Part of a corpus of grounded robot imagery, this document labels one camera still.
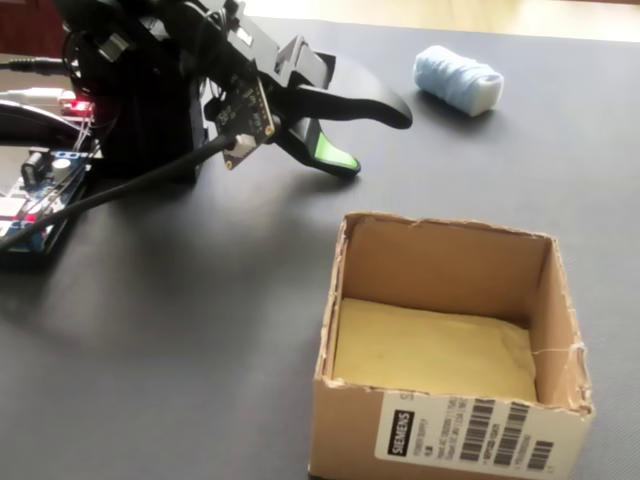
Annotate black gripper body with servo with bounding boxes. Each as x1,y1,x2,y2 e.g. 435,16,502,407
226,2,338,127

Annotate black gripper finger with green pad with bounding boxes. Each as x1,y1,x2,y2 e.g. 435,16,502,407
282,118,362,180

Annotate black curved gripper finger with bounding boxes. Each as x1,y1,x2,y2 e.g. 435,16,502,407
298,53,415,130

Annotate blue yarn-wrapped foam block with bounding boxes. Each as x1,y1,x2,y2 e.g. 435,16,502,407
412,44,504,117

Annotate open brown cardboard box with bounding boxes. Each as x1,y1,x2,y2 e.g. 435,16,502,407
307,210,596,480

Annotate motor controller board, red LED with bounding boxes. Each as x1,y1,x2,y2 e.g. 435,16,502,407
57,97,99,119

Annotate yellow foam pad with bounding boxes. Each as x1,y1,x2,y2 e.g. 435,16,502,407
332,297,539,401

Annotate dark grey table mat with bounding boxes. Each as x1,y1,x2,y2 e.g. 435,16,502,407
0,14,640,480

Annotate blue circuit board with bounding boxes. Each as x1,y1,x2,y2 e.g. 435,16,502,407
0,147,99,271

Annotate black power plug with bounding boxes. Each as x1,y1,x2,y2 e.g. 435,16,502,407
0,55,69,76

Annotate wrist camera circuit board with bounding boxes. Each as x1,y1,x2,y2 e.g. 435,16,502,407
203,74,279,172

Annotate black camera USB cable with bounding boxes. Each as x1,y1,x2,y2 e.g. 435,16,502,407
0,133,239,251

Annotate white USB cable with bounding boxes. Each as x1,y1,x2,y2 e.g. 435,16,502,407
0,87,71,104

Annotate thick black curved cable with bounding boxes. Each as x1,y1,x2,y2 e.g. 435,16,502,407
0,99,86,147

